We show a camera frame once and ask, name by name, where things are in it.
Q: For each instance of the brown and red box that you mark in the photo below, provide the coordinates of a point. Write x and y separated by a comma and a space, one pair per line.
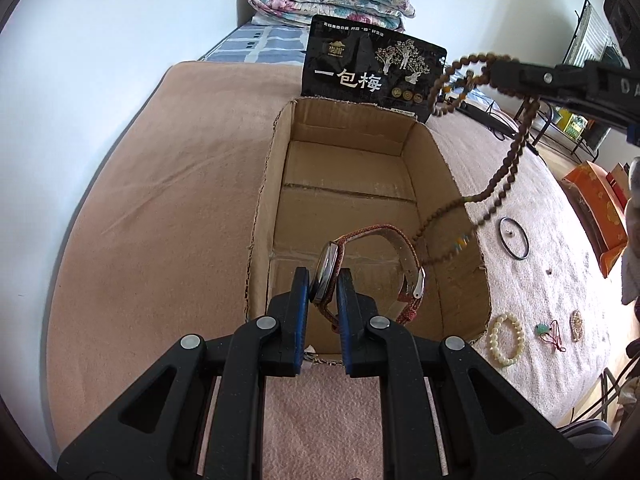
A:
617, 182

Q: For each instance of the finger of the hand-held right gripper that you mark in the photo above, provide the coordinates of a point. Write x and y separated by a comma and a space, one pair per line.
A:
530, 80

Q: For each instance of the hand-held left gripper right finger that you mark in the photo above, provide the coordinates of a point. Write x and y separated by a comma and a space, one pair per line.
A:
345, 310

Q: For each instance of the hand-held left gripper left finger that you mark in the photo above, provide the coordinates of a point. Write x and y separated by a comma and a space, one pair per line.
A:
301, 305

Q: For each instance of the orange patterned box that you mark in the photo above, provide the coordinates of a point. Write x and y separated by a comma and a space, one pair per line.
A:
595, 200

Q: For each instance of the black metal clothes rack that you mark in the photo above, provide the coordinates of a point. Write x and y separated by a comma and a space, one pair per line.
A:
580, 12

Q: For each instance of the black snack bag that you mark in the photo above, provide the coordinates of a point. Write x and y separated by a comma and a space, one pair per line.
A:
350, 75

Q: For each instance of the cardboard box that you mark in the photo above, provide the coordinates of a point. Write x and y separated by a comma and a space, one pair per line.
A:
340, 220

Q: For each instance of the black hair straightener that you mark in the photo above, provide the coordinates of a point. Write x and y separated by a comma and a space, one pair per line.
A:
487, 116

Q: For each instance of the yellow box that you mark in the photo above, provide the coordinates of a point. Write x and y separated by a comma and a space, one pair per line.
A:
572, 125

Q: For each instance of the thin black bangle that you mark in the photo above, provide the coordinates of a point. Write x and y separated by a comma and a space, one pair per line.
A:
500, 235

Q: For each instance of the blue checked mattress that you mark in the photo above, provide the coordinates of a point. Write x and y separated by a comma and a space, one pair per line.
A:
260, 45

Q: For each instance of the striped towel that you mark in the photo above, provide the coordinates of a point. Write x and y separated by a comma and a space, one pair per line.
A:
595, 30

